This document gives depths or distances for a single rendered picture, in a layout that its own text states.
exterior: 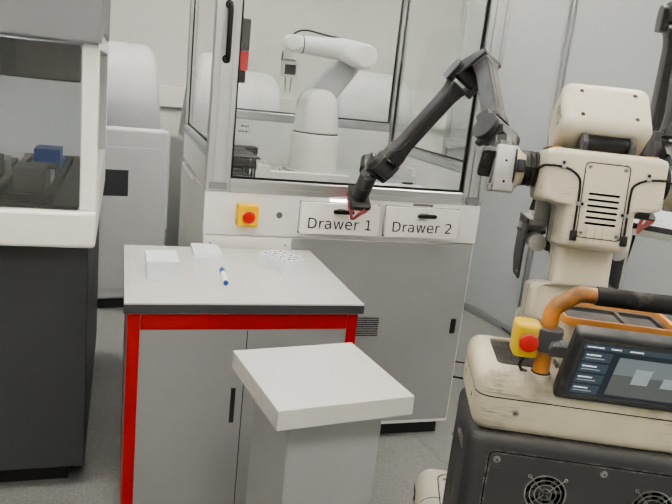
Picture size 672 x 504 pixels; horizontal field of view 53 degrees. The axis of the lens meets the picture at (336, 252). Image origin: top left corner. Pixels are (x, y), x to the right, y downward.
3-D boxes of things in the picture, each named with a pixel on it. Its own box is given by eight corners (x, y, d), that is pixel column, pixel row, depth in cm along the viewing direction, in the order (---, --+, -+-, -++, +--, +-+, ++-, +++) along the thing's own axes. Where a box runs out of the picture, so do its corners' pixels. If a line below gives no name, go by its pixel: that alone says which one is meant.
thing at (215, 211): (474, 243, 258) (480, 206, 255) (202, 233, 227) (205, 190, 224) (385, 198, 346) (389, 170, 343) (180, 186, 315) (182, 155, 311)
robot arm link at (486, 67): (483, 36, 202) (504, 57, 206) (448, 65, 209) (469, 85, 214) (497, 124, 171) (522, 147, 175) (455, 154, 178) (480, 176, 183)
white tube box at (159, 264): (179, 280, 187) (179, 261, 186) (146, 279, 185) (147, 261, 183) (174, 267, 199) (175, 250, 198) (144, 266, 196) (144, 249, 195)
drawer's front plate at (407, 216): (456, 239, 253) (460, 210, 251) (383, 236, 245) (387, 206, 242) (454, 238, 255) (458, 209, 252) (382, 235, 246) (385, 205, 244)
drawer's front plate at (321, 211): (377, 236, 244) (381, 206, 241) (298, 233, 235) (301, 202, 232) (375, 235, 245) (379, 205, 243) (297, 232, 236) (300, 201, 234)
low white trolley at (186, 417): (335, 548, 201) (364, 304, 184) (114, 572, 182) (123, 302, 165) (290, 446, 255) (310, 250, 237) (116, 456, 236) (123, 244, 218)
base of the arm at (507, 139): (483, 149, 165) (533, 154, 164) (483, 127, 170) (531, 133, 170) (476, 175, 172) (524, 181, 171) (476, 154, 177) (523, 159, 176)
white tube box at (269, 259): (303, 271, 210) (305, 259, 209) (281, 273, 205) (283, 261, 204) (280, 260, 219) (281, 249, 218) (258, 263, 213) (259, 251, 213)
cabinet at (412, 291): (448, 435, 277) (478, 244, 258) (190, 450, 245) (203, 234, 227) (369, 345, 365) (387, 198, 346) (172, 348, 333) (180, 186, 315)
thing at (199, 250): (221, 258, 214) (222, 253, 214) (193, 257, 212) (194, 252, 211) (217, 248, 226) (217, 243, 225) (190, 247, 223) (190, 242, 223)
